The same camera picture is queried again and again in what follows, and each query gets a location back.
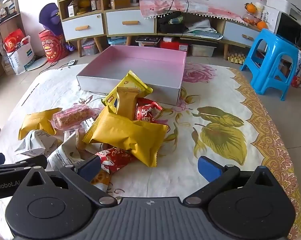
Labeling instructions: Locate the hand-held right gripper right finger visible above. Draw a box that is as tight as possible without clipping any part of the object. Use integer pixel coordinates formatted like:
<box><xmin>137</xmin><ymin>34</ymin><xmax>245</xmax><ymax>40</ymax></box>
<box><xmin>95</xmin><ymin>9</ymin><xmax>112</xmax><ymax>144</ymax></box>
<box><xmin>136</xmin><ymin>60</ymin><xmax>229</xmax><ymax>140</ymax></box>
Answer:
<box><xmin>183</xmin><ymin>156</ymin><xmax>276</xmax><ymax>205</ymax></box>

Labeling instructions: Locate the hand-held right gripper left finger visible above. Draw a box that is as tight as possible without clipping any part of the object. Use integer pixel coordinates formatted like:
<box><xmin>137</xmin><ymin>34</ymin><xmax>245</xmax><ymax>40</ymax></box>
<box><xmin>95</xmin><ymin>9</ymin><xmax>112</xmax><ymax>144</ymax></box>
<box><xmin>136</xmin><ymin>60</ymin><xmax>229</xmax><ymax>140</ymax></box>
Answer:
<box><xmin>26</xmin><ymin>156</ymin><xmax>117</xmax><ymax>205</ymax></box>

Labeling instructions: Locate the orange-print snack packet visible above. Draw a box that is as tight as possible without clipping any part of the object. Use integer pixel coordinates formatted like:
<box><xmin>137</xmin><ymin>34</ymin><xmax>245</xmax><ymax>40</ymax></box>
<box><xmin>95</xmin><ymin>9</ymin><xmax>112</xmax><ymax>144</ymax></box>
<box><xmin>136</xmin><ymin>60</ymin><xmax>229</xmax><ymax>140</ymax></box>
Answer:
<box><xmin>90</xmin><ymin>169</ymin><xmax>113</xmax><ymax>193</ymax></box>

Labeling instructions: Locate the red snack packet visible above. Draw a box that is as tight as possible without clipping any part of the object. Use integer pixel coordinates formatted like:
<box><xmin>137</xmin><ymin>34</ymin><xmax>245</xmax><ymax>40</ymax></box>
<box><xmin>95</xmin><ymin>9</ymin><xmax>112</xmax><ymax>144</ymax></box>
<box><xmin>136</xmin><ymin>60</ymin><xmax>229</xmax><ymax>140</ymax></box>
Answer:
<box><xmin>95</xmin><ymin>148</ymin><xmax>136</xmax><ymax>173</ymax></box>
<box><xmin>135</xmin><ymin>97</ymin><xmax>164</xmax><ymax>123</ymax></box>

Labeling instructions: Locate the white printed snack packet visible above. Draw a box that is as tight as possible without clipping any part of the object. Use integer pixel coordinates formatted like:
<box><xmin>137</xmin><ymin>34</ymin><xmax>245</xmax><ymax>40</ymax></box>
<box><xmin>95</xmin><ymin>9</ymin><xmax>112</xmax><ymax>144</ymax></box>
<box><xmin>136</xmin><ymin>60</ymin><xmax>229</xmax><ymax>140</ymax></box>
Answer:
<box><xmin>47</xmin><ymin>140</ymin><xmax>97</xmax><ymax>168</ymax></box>

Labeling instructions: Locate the clear biscuit packet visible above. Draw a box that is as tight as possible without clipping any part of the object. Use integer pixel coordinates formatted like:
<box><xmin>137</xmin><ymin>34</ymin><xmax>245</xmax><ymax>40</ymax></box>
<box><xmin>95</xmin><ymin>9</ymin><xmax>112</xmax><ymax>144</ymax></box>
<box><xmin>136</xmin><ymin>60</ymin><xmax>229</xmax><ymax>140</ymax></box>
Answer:
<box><xmin>64</xmin><ymin>119</ymin><xmax>96</xmax><ymax>155</ymax></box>

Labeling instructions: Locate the pink nougat bar packet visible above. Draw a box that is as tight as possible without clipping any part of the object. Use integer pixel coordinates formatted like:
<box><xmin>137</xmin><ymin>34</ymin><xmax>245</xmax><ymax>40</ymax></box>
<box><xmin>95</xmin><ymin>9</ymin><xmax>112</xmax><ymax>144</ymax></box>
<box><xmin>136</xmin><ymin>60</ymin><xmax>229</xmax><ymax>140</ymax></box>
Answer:
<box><xmin>51</xmin><ymin>105</ymin><xmax>98</xmax><ymax>131</ymax></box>

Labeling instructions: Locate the slim gold snack packet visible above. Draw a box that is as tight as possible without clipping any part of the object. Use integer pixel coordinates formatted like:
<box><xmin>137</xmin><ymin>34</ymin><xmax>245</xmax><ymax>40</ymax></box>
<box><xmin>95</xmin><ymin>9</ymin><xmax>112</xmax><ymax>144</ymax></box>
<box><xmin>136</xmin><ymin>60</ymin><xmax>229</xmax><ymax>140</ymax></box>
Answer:
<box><xmin>116</xmin><ymin>86</ymin><xmax>140</xmax><ymax>121</ymax></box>

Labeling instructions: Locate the pink cardboard box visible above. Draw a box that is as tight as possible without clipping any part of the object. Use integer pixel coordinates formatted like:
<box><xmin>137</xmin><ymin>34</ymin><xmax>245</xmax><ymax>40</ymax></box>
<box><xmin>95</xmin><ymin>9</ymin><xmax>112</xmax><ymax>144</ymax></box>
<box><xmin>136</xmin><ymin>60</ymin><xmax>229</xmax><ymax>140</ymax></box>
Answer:
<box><xmin>76</xmin><ymin>45</ymin><xmax>187</xmax><ymax>105</ymax></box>

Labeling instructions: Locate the floral blanket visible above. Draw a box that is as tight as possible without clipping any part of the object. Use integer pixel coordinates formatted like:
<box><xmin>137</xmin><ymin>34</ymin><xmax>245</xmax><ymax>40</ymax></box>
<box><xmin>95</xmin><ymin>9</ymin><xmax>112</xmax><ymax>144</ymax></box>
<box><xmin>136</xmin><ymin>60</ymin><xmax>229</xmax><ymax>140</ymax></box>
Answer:
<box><xmin>0</xmin><ymin>64</ymin><xmax>301</xmax><ymax>240</ymax></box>

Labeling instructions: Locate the round white floor scale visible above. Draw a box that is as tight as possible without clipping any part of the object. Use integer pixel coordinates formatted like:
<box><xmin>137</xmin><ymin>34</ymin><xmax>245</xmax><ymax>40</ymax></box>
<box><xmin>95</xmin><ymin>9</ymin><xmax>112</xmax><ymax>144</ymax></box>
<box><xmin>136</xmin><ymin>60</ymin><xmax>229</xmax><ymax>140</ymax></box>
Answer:
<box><xmin>25</xmin><ymin>57</ymin><xmax>50</xmax><ymax>71</ymax></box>

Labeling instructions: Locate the white shopping bag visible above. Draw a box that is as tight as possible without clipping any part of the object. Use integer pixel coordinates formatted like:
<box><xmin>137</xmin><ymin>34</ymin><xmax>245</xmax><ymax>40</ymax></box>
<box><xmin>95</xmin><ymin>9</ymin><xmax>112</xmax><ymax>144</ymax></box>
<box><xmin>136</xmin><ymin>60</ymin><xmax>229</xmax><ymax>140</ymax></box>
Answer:
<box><xmin>7</xmin><ymin>35</ymin><xmax>36</xmax><ymax>75</ymax></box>

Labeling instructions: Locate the yellow egg carton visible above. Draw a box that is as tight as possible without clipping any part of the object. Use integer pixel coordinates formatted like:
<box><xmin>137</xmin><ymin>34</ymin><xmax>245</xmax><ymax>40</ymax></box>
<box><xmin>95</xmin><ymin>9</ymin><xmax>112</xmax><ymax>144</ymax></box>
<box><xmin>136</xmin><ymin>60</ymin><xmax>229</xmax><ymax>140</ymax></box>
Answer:
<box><xmin>227</xmin><ymin>51</ymin><xmax>246</xmax><ymax>64</ymax></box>

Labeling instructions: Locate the red printed drum box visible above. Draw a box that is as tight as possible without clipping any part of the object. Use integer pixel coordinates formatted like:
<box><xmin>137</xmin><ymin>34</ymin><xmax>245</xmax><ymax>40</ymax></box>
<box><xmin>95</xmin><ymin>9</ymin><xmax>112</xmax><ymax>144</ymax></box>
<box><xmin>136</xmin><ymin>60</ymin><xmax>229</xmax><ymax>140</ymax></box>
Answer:
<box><xmin>38</xmin><ymin>29</ymin><xmax>70</xmax><ymax>63</ymax></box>

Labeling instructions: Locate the clear storage box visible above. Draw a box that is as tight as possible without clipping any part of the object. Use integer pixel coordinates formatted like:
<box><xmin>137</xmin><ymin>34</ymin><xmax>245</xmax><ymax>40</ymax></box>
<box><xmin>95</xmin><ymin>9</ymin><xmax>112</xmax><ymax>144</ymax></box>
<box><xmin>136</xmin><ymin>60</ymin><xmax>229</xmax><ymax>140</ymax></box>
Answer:
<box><xmin>81</xmin><ymin>39</ymin><xmax>99</xmax><ymax>57</ymax></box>
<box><xmin>190</xmin><ymin>44</ymin><xmax>216</xmax><ymax>58</ymax></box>

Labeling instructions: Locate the red gift bag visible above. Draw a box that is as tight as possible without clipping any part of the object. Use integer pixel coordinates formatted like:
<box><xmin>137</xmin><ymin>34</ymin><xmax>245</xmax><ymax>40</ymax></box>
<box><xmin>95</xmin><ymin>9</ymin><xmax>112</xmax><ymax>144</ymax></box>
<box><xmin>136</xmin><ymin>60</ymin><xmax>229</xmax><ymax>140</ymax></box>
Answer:
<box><xmin>4</xmin><ymin>29</ymin><xmax>26</xmax><ymax>53</ymax></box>

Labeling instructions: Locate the red cardboard box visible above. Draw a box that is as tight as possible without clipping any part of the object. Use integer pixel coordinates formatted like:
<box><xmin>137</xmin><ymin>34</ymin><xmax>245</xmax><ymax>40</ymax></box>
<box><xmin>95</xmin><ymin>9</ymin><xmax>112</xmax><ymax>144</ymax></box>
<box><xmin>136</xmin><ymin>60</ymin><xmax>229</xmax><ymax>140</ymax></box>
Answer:
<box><xmin>160</xmin><ymin>40</ymin><xmax>190</xmax><ymax>53</ymax></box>

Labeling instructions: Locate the blue-lid storage box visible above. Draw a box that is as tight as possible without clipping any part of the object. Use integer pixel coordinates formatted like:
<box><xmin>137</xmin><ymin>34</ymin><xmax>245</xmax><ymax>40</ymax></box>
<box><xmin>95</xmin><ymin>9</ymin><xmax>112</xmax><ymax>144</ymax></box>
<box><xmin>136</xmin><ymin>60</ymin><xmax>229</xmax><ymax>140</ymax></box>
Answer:
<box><xmin>108</xmin><ymin>37</ymin><xmax>131</xmax><ymax>47</ymax></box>

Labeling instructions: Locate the black electronic device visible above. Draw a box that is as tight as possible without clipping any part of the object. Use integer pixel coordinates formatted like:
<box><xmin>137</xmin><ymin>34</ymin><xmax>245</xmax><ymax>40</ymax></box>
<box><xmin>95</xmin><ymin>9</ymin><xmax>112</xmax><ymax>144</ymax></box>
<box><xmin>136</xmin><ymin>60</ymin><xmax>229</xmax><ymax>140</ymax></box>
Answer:
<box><xmin>135</xmin><ymin>36</ymin><xmax>161</xmax><ymax>47</ymax></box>

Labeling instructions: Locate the pile of white papers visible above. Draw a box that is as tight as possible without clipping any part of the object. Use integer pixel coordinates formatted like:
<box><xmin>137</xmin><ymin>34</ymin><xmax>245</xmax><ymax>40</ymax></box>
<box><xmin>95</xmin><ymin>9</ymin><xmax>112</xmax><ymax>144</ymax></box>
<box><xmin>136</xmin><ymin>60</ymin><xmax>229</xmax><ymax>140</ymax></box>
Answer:
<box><xmin>184</xmin><ymin>19</ymin><xmax>223</xmax><ymax>40</ymax></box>

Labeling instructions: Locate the wooden TV stand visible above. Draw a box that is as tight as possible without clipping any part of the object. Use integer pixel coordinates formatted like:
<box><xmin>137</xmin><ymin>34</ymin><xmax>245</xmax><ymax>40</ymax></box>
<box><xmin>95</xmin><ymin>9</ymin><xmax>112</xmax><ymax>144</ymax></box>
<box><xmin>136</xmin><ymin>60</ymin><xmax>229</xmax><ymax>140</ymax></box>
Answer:
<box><xmin>102</xmin><ymin>4</ymin><xmax>264</xmax><ymax>60</ymax></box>

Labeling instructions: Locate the blue plastic stool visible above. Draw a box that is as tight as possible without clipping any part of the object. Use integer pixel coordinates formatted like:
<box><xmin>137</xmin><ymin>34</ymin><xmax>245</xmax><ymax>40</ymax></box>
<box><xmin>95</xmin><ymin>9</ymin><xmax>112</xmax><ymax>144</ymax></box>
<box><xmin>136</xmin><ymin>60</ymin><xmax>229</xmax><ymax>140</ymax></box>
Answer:
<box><xmin>240</xmin><ymin>28</ymin><xmax>300</xmax><ymax>101</ymax></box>

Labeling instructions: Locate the black bag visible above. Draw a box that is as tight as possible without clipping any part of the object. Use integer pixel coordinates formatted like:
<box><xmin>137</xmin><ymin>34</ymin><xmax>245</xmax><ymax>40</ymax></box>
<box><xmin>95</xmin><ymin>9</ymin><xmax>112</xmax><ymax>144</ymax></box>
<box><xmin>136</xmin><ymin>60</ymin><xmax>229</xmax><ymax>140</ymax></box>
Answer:
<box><xmin>157</xmin><ymin>23</ymin><xmax>187</xmax><ymax>34</ymax></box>

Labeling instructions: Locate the glass jar of tangerines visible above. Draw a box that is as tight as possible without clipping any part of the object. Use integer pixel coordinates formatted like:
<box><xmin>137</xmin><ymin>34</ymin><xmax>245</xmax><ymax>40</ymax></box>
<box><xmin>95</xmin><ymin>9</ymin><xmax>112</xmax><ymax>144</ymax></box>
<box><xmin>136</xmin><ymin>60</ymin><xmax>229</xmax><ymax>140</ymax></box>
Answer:
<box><xmin>242</xmin><ymin>12</ymin><xmax>257</xmax><ymax>26</ymax></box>

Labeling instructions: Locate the wooden storage rack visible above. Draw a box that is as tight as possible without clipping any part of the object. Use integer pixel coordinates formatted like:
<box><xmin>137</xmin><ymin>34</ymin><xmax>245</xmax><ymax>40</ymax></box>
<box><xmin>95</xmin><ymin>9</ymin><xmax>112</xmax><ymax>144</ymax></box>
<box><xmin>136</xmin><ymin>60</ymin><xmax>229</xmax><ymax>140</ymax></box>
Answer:
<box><xmin>0</xmin><ymin>0</ymin><xmax>25</xmax><ymax>80</ymax></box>

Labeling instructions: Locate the small white carton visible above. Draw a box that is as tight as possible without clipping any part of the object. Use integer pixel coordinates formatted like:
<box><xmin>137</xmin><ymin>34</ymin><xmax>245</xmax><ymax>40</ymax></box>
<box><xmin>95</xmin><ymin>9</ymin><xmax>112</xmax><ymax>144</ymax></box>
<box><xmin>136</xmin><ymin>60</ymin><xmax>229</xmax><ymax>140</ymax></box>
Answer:
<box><xmin>67</xmin><ymin>1</ymin><xmax>79</xmax><ymax>17</ymax></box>

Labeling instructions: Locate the black microwave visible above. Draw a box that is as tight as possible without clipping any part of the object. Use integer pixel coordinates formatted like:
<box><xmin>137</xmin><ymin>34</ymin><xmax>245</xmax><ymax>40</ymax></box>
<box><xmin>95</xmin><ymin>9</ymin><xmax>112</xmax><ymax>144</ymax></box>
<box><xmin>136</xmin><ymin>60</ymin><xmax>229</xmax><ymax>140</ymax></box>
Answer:
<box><xmin>275</xmin><ymin>11</ymin><xmax>301</xmax><ymax>48</ymax></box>

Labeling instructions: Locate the yellow fruit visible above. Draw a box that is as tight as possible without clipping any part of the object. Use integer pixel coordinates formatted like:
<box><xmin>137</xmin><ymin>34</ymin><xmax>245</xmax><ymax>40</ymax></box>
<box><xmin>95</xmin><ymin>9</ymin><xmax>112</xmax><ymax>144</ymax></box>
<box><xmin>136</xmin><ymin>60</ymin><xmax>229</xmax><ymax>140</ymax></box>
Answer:
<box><xmin>77</xmin><ymin>0</ymin><xmax>91</xmax><ymax>15</ymax></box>

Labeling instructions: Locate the pink floral cloth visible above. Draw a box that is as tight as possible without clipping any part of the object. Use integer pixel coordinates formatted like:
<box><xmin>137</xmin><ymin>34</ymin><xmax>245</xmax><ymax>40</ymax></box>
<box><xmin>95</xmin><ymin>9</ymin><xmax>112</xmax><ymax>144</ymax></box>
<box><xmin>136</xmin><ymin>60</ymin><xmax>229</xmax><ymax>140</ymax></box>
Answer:
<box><xmin>139</xmin><ymin>0</ymin><xmax>249</xmax><ymax>26</ymax></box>

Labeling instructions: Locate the brown cardboard box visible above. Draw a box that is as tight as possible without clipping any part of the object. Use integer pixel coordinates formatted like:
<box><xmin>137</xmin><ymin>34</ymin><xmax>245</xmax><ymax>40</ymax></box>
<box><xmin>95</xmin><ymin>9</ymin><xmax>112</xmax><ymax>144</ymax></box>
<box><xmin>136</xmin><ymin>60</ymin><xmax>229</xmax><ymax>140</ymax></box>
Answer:
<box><xmin>110</xmin><ymin>0</ymin><xmax>131</xmax><ymax>9</ymax></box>

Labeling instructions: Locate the white printer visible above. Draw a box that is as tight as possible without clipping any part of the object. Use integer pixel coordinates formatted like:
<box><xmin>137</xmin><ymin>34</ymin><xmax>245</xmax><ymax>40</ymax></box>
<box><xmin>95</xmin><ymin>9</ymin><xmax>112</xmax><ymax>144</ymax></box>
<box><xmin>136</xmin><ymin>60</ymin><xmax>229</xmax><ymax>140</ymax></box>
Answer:
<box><xmin>289</xmin><ymin>4</ymin><xmax>301</xmax><ymax>27</ymax></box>

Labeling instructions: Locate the white drawer wooden handle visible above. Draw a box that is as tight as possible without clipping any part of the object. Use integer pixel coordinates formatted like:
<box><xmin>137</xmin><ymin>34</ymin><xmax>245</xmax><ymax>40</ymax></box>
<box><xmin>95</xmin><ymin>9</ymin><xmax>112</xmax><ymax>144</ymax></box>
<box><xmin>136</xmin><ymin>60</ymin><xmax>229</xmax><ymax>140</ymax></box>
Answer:
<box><xmin>106</xmin><ymin>9</ymin><xmax>156</xmax><ymax>36</ymax></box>
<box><xmin>223</xmin><ymin>20</ymin><xmax>263</xmax><ymax>47</ymax></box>
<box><xmin>61</xmin><ymin>12</ymin><xmax>107</xmax><ymax>42</ymax></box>

